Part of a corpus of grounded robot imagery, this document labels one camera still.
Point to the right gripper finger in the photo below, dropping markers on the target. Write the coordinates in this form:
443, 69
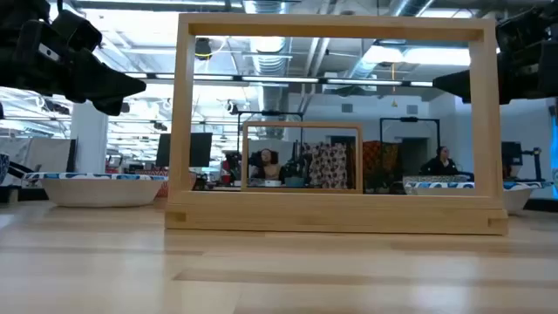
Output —
457, 85

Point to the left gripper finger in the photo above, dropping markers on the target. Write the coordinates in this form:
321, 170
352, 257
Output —
111, 107
109, 85

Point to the wide blue white patterned bowl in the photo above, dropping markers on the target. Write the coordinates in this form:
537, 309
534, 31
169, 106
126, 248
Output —
516, 198
100, 194

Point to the light wooden open shelf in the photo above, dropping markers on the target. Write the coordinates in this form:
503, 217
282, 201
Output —
335, 213

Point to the white pillar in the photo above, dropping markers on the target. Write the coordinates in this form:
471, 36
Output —
89, 139

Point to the small black monitor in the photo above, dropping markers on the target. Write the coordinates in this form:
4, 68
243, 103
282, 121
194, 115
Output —
511, 152

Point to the white partition board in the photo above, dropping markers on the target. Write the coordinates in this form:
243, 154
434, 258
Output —
43, 157

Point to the person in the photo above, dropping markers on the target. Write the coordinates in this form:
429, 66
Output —
267, 159
440, 168

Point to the black computer monitor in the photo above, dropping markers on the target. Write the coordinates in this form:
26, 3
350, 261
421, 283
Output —
201, 150

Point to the orange patterned cloth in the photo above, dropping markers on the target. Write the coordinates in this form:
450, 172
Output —
381, 163

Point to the brown white patterned cloth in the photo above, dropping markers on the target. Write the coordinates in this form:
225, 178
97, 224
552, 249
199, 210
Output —
329, 165

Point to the long ceiling light strip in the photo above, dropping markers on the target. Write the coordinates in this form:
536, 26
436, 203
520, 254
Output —
279, 79

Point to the teal container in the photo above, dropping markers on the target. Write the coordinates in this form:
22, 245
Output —
294, 182

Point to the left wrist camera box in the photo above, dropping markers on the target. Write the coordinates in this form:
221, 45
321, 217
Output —
78, 30

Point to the silver ceiling air duct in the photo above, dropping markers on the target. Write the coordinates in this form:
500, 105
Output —
270, 65

